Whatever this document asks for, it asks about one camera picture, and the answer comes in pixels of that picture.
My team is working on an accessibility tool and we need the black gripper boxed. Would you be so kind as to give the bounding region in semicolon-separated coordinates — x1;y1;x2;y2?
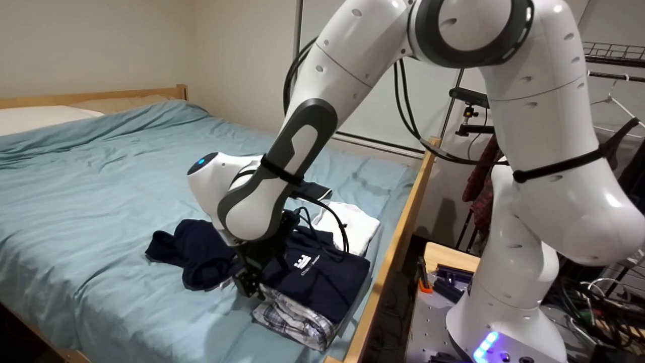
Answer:
232;212;298;297

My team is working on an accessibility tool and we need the navy blue printed shirt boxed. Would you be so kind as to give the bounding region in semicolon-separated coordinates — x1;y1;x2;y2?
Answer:
263;227;370;325

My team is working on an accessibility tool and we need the plaid checked shirt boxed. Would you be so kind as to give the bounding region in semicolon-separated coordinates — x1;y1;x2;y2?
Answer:
252;287;336;351

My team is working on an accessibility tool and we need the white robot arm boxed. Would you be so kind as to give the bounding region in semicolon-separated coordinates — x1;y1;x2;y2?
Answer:
188;0;643;363

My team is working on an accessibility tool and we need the white folded shirt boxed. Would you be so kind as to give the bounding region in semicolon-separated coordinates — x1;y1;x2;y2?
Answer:
313;202;379;255

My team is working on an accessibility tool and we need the light blue bed sheet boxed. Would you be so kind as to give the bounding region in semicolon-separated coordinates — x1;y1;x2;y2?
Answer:
0;99;419;363

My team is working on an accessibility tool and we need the small wooden side table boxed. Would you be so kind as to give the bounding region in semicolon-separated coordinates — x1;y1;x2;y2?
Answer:
420;242;479;282

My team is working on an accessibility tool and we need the white window blind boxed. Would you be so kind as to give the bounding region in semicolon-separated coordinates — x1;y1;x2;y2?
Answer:
284;0;465;148

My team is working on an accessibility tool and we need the metal clothes rack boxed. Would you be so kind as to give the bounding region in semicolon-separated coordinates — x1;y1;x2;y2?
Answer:
585;41;645;119

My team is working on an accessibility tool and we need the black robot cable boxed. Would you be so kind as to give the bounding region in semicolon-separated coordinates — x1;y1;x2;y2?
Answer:
279;36;486;167

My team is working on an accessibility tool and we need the wooden bed frame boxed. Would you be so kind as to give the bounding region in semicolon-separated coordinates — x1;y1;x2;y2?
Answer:
0;82;442;363

